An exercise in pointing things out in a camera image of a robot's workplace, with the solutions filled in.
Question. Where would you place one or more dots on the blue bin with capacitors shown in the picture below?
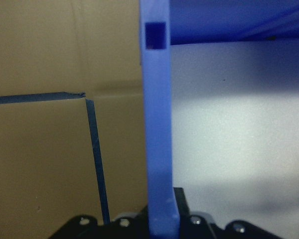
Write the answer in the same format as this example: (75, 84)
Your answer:
(157, 124)

